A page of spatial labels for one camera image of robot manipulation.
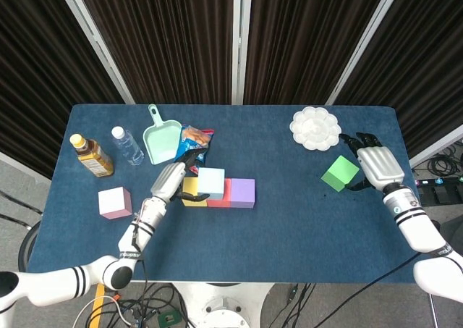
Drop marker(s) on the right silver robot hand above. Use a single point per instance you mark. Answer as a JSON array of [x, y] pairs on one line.
[[380, 167]]

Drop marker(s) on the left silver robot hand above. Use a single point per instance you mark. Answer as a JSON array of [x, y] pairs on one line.
[[168, 181]]

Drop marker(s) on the yellow cube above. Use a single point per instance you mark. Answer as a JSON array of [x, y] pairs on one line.
[[190, 187]]

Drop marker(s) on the green cube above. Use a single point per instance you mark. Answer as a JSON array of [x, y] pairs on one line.
[[340, 172]]

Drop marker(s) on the light blue cube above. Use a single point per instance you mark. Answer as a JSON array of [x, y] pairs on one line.
[[211, 181]]

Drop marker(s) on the orange-red cube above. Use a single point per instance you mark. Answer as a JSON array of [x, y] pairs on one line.
[[227, 196]]

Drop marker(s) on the purple cube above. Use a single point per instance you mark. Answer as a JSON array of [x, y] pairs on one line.
[[243, 192]]

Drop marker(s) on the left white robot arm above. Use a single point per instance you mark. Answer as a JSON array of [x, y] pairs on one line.
[[144, 223]]

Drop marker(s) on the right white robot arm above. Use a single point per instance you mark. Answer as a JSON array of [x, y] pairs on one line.
[[419, 230]]

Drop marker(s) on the pink cube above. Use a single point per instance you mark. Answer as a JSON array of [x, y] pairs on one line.
[[114, 203]]

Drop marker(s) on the mint green dustpan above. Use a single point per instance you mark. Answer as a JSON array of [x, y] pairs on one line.
[[161, 143]]

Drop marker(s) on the blue snack bag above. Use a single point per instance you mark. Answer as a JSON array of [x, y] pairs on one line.
[[193, 139]]

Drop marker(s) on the clear plastic water bottle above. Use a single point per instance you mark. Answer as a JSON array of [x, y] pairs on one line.
[[128, 148]]

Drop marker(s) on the white flower-shaped paint palette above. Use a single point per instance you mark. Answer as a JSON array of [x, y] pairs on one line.
[[315, 129]]

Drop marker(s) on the amber tea bottle yellow label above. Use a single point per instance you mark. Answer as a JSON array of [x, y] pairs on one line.
[[94, 159]]

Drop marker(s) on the blue table cloth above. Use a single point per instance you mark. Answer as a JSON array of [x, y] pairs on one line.
[[231, 241]]

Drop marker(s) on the black office chair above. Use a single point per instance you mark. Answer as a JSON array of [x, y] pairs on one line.
[[452, 230]]

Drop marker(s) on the green circuit board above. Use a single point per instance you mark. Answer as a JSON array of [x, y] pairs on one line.
[[168, 319]]

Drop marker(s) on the yellow floor tape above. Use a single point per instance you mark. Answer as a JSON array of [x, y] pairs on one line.
[[97, 304]]

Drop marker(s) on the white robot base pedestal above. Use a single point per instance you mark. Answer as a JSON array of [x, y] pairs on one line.
[[220, 306]]

